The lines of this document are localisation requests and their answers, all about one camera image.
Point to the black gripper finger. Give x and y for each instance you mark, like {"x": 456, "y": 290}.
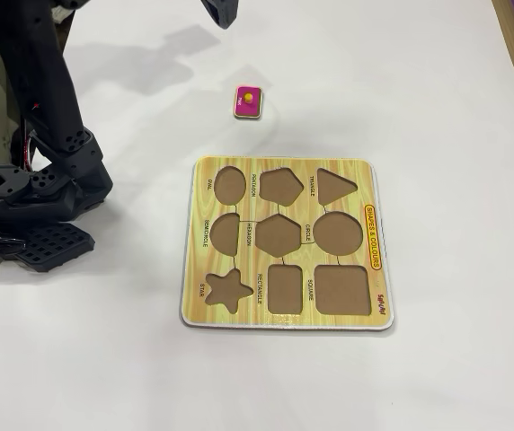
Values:
{"x": 223, "y": 13}

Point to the pink rectangle piece yellow pin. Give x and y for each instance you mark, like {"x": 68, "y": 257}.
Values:
{"x": 241, "y": 108}

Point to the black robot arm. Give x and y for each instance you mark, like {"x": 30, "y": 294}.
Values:
{"x": 37, "y": 67}

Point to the black robot base clamp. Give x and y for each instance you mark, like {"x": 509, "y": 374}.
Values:
{"x": 55, "y": 247}

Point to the wooden shape puzzle board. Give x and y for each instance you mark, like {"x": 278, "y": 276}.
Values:
{"x": 194, "y": 269}

